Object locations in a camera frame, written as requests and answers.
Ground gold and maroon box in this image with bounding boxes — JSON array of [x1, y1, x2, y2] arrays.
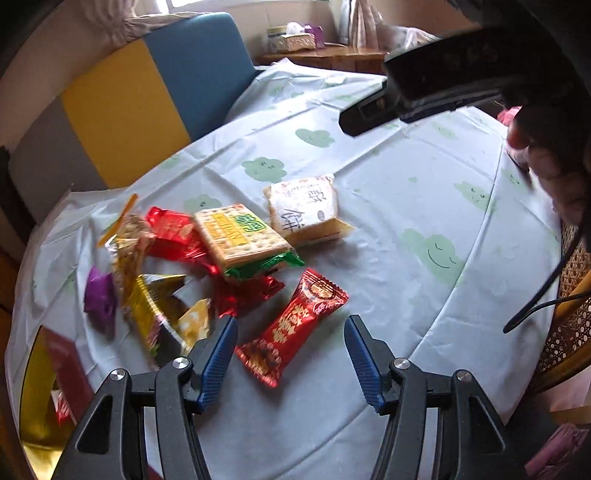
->
[[17, 325, 99, 468]]

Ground small purple box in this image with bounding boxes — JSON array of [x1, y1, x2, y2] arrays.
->
[[305, 23, 327, 49]]

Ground person's purple patterned clothing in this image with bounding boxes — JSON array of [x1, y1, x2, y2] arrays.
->
[[525, 422, 591, 480]]

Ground rattan chair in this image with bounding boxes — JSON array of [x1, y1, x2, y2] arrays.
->
[[526, 222, 591, 394]]

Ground red foil snack packet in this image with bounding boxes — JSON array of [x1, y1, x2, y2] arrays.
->
[[144, 206, 219, 274], [212, 272, 286, 320]]

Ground small gold snack packet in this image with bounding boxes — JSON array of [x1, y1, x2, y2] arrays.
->
[[177, 298, 213, 352]]

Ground large red snack packet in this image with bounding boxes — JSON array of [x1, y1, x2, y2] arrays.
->
[[235, 268, 350, 389]]

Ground clear nut snack packet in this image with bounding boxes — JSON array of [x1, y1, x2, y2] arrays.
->
[[99, 194, 158, 302]]

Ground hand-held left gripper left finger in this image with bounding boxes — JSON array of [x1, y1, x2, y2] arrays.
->
[[51, 316, 239, 480]]

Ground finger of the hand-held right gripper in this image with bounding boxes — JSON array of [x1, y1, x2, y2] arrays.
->
[[339, 85, 402, 137]]

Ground grey yellow blue sofa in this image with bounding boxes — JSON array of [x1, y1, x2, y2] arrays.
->
[[9, 11, 260, 191]]

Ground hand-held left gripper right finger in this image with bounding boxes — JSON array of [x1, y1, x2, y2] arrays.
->
[[344, 315, 532, 480]]

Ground purple snack packet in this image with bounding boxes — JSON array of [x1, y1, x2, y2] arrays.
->
[[82, 266, 119, 329]]

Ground yellow snack packet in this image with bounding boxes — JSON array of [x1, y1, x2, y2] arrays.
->
[[126, 273, 191, 371]]

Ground green cracker packet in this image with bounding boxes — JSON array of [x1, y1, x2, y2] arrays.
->
[[191, 203, 306, 282]]

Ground white biscuit packet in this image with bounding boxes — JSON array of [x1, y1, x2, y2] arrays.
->
[[263, 174, 356, 248]]

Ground wooden side table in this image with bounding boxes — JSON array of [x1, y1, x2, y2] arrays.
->
[[254, 44, 389, 75]]

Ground person's right hand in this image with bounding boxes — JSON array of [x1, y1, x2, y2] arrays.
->
[[505, 107, 591, 227]]

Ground tissue box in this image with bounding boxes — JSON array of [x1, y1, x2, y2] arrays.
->
[[266, 25, 317, 53]]

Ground clear plastic bag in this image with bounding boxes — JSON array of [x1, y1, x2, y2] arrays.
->
[[339, 0, 385, 48]]

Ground cloud print tablecloth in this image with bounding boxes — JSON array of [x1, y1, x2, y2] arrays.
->
[[4, 58, 568, 480]]

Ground black cable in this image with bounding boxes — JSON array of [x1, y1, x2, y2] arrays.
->
[[502, 222, 591, 334]]

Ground white fluffy cloth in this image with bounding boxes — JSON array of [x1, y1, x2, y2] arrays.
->
[[110, 0, 206, 29]]

